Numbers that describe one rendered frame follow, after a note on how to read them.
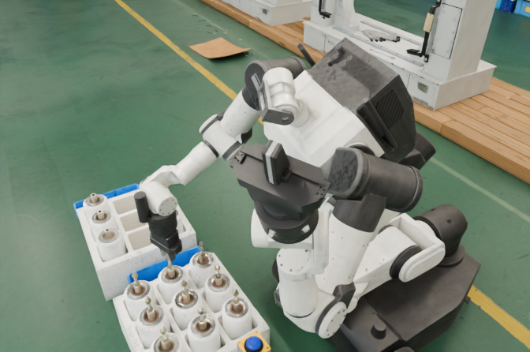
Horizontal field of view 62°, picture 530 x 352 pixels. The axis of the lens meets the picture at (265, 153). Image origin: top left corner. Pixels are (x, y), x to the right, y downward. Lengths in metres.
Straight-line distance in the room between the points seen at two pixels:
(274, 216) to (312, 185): 0.09
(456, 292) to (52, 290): 1.53
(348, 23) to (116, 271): 2.67
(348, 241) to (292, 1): 3.73
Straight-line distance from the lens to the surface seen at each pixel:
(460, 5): 2.87
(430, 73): 3.06
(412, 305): 1.66
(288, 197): 0.52
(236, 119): 1.25
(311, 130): 0.95
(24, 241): 2.28
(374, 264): 1.52
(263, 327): 1.51
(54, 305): 1.96
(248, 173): 0.54
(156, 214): 1.35
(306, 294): 0.82
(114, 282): 1.84
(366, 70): 0.99
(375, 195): 0.84
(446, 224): 1.71
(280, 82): 0.92
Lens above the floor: 1.43
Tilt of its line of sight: 34 degrees down
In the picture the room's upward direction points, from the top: straight up
